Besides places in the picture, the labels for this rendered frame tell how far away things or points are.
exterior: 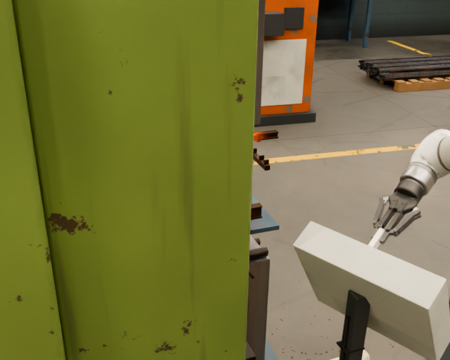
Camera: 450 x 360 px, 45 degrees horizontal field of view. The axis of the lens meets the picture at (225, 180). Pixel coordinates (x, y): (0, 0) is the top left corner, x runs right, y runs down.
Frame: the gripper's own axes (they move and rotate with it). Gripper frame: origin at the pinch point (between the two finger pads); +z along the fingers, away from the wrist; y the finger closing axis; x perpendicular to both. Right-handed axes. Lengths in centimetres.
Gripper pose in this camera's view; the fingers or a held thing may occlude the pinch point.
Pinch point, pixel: (376, 241)
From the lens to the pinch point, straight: 153.5
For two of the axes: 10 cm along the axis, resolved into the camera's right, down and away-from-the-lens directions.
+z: -6.1, 7.1, -3.5
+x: -3.4, -6.3, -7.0
